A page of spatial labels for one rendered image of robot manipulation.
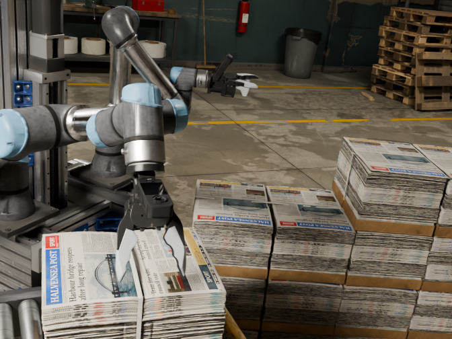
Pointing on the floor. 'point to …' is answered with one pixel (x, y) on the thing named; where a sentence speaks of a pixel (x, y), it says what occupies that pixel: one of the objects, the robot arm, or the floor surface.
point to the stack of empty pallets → (414, 40)
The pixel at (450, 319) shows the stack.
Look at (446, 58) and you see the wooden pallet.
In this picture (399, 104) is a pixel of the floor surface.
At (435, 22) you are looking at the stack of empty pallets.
